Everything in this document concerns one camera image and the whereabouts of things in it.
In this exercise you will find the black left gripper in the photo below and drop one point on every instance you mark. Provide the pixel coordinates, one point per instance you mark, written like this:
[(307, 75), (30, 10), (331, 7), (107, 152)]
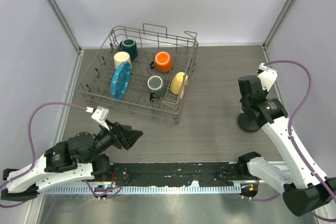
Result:
[(127, 138)]

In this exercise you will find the black phone stand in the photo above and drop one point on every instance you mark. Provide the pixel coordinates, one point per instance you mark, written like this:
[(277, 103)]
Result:
[(246, 124)]

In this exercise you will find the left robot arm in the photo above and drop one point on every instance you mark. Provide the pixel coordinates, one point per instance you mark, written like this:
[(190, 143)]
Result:
[(79, 158)]

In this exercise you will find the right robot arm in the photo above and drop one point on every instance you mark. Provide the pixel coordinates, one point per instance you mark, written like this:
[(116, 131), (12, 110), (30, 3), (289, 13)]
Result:
[(305, 187)]

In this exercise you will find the blue polka dot plate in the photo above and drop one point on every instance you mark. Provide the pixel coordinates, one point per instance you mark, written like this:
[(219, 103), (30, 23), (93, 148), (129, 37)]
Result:
[(120, 80)]

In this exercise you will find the grey mug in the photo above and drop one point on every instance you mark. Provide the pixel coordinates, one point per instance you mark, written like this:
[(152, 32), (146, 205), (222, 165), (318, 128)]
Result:
[(157, 87)]

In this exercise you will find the yellow mug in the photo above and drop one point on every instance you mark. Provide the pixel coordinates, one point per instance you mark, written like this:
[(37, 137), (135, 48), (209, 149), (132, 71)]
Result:
[(177, 82)]

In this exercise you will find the cream white mug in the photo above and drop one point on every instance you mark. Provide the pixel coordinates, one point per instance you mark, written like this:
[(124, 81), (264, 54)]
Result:
[(121, 57)]

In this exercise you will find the orange mug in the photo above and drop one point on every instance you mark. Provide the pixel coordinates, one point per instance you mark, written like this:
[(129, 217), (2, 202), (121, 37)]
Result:
[(162, 62)]

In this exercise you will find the dark green mug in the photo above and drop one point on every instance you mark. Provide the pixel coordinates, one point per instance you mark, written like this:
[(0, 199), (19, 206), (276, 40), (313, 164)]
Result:
[(129, 46)]

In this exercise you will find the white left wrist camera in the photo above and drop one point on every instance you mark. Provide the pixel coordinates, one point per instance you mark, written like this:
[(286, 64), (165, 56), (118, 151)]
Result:
[(99, 115)]

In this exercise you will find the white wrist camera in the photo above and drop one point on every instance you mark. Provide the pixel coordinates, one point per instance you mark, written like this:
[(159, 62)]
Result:
[(99, 115), (267, 76)]

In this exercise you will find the grey wire dish rack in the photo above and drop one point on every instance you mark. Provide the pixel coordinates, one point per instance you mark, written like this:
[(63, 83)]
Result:
[(95, 84)]

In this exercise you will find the white slotted cable duct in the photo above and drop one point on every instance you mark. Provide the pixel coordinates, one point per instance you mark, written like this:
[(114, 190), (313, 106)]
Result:
[(194, 188)]

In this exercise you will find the black front mounting rail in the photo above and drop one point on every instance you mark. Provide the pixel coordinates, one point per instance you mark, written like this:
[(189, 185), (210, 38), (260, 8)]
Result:
[(207, 174)]

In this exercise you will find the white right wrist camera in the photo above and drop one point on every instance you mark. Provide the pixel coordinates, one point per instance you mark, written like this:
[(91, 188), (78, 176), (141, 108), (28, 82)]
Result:
[(267, 76)]

